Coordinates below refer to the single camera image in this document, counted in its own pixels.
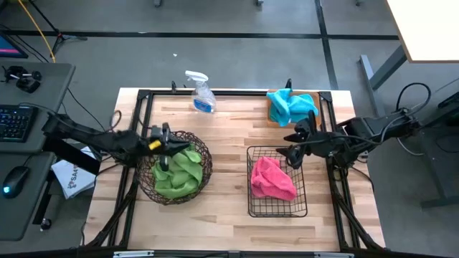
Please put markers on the computer monitor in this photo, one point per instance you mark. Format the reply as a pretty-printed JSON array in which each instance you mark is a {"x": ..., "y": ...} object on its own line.
[{"x": 10, "y": 48}]

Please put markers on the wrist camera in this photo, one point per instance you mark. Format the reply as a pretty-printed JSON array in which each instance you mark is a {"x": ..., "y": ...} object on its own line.
[
  {"x": 306, "y": 123},
  {"x": 159, "y": 130}
]

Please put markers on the backlit black keyboard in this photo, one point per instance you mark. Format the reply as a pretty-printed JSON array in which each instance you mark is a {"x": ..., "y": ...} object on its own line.
[{"x": 16, "y": 123}]

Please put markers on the black tripod stand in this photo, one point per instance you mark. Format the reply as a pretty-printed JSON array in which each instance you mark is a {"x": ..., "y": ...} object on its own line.
[{"x": 61, "y": 36}]

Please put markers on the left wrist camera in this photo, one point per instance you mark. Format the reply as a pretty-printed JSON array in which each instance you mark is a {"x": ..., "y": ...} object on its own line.
[{"x": 159, "y": 130}]

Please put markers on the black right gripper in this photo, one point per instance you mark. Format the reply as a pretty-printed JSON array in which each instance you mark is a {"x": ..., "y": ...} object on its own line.
[{"x": 322, "y": 145}]

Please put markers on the white table with grey leg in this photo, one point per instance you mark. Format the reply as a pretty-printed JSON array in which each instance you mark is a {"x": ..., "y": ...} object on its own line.
[{"x": 426, "y": 28}]

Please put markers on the wooden tray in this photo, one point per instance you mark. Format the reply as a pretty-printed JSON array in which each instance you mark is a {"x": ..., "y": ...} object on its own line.
[{"x": 308, "y": 92}]

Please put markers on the pink microfiber towel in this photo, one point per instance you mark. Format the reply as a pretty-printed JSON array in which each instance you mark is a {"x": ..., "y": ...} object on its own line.
[{"x": 272, "y": 179}]

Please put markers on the black cart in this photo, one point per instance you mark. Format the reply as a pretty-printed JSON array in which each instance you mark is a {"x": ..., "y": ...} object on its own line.
[{"x": 441, "y": 161}]

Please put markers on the white printed paper bag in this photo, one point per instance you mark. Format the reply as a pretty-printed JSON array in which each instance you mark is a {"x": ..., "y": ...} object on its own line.
[{"x": 75, "y": 179}]

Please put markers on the clear spray bottle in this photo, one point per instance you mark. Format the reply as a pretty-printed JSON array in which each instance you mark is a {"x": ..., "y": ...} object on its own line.
[{"x": 202, "y": 100}]

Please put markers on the silver bracket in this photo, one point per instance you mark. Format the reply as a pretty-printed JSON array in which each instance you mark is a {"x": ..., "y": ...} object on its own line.
[
  {"x": 333, "y": 255},
  {"x": 132, "y": 254}
]

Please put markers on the black computer mouse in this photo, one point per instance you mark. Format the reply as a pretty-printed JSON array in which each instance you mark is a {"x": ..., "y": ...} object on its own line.
[{"x": 14, "y": 181}]

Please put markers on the black round knob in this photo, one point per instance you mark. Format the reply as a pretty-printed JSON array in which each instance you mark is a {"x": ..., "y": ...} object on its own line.
[{"x": 46, "y": 224}]

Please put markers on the black metal table frame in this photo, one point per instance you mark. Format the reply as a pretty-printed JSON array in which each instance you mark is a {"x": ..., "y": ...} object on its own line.
[{"x": 233, "y": 92}]

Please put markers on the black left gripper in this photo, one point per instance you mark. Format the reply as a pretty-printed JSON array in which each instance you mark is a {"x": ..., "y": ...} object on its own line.
[{"x": 166, "y": 145}]

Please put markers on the dark woven wicker basket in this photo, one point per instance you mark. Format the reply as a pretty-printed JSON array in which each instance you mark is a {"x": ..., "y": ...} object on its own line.
[{"x": 172, "y": 133}]

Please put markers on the grey computer desk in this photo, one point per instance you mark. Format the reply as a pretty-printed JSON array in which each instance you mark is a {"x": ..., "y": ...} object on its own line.
[{"x": 46, "y": 89}]

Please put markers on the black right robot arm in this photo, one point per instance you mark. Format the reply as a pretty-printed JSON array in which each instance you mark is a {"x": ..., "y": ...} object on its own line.
[{"x": 373, "y": 125}]

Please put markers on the black desk support bar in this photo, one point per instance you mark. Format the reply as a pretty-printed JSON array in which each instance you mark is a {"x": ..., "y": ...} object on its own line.
[{"x": 71, "y": 156}]

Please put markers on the black clamp mount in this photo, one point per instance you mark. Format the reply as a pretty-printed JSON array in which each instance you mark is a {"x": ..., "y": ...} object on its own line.
[{"x": 27, "y": 84}]

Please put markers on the black frame clamp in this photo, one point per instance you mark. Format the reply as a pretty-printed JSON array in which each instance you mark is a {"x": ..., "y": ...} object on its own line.
[
  {"x": 174, "y": 86},
  {"x": 288, "y": 84}
]

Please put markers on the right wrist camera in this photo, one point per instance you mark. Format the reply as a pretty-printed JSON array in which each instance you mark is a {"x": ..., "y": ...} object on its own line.
[{"x": 306, "y": 123}]

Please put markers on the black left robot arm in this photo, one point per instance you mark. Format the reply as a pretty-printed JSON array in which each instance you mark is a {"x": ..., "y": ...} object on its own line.
[{"x": 89, "y": 138}]

